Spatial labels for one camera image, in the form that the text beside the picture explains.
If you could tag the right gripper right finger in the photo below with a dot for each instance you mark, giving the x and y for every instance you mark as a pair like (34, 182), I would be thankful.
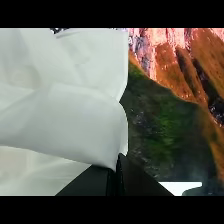
(140, 181)

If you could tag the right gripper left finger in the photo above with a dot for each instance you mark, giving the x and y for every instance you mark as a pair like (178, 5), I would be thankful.
(91, 182)

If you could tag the white shirt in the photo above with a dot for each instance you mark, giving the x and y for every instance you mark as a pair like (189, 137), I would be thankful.
(63, 110)

